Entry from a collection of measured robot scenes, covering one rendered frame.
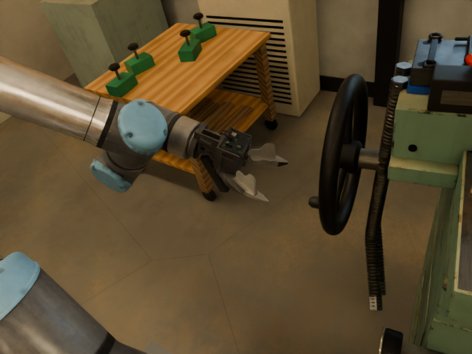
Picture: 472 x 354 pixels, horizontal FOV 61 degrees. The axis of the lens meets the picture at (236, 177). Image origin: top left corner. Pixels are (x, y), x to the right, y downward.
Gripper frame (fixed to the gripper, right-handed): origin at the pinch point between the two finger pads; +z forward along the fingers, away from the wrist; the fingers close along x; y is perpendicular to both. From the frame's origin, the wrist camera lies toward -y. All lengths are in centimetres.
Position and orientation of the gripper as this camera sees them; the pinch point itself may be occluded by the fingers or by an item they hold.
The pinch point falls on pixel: (276, 182)
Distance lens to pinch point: 88.9
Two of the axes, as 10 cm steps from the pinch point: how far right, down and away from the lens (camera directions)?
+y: 1.3, -6.2, -7.7
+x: 4.0, -6.8, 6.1
